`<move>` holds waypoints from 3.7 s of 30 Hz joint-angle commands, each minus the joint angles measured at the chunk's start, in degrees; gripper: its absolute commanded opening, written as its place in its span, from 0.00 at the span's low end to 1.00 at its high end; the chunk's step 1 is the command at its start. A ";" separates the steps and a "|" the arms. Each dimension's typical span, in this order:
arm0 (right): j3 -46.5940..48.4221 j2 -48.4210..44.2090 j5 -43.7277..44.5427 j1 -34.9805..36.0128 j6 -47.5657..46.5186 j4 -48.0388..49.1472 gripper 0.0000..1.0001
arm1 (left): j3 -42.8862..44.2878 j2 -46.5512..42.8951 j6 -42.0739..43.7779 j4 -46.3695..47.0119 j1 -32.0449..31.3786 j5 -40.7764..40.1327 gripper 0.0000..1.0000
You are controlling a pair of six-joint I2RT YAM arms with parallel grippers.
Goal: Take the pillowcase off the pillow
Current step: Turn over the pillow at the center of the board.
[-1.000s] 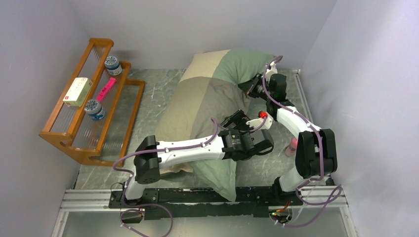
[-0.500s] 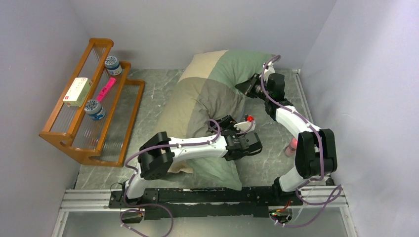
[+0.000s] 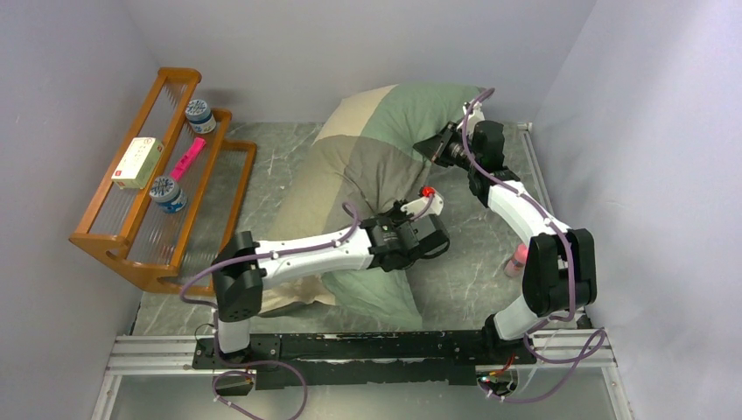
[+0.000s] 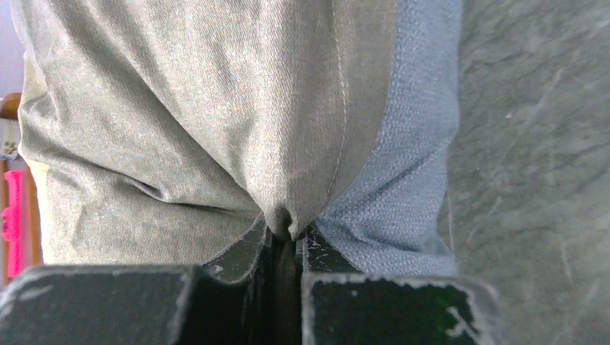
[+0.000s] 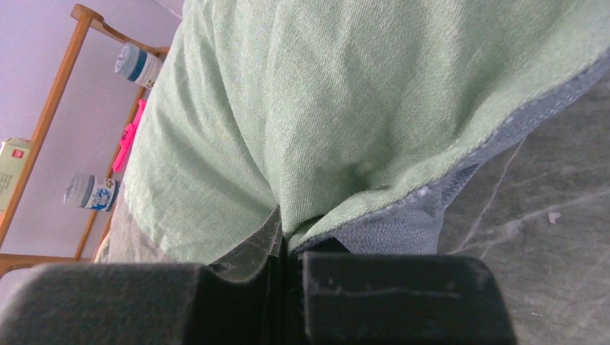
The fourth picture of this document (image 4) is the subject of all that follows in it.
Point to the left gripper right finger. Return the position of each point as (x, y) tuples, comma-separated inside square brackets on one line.
[(343, 306)]

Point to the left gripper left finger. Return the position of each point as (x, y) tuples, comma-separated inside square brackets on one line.
[(219, 302)]

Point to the patchwork green beige pillowcase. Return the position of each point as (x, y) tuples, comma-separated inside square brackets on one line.
[(158, 131)]

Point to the blue grey pillow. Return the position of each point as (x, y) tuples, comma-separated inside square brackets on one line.
[(385, 223)]

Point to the pink marker pen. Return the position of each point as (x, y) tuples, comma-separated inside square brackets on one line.
[(12, 223)]

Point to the wooden slatted rack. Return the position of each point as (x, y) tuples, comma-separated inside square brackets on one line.
[(31, 239)]

